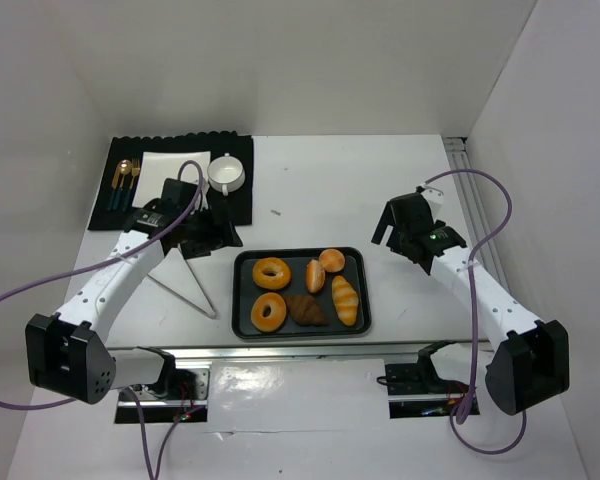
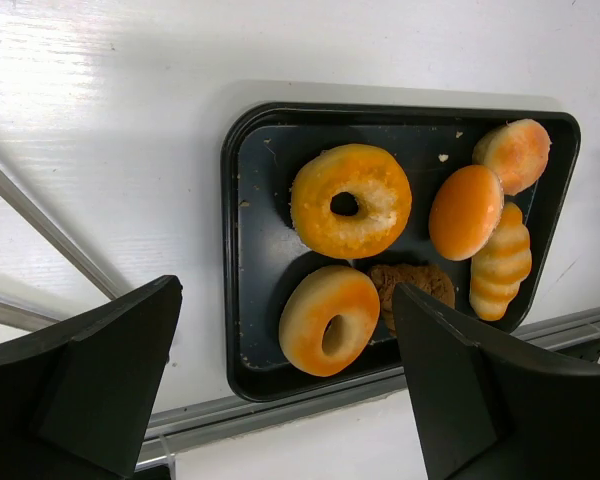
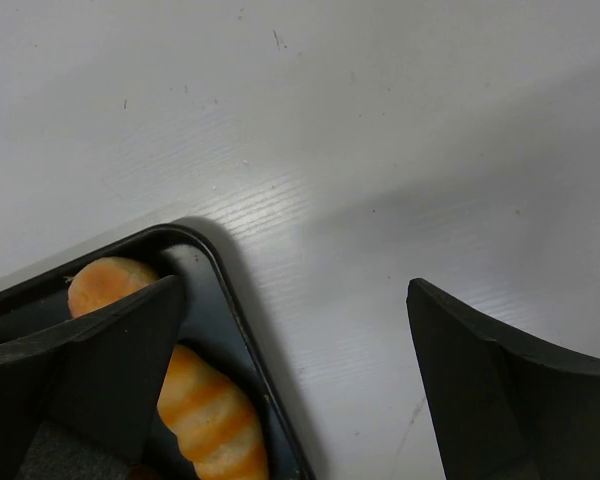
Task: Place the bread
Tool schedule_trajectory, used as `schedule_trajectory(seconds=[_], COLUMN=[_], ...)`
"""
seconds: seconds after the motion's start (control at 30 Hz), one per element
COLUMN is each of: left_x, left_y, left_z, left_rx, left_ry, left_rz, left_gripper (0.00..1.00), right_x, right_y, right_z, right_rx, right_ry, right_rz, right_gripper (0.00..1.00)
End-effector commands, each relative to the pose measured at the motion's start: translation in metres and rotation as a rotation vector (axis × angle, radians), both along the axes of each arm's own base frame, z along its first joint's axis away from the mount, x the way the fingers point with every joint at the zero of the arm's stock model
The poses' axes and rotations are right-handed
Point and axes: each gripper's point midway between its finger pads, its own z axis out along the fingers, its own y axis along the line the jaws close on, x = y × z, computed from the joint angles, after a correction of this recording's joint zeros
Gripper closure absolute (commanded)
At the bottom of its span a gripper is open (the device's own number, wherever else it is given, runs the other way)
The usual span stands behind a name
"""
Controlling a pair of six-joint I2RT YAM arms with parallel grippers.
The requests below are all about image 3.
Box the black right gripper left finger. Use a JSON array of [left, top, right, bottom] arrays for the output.
[[0, 275, 186, 479]]

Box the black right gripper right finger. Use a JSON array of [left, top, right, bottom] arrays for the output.
[[406, 279, 600, 479]]

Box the striped orange bread roll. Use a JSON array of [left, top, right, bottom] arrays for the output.
[[157, 344, 270, 479]]

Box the round orange bun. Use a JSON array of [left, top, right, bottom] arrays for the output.
[[68, 257, 160, 318]]

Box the black baking tray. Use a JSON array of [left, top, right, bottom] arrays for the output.
[[0, 224, 314, 479]]

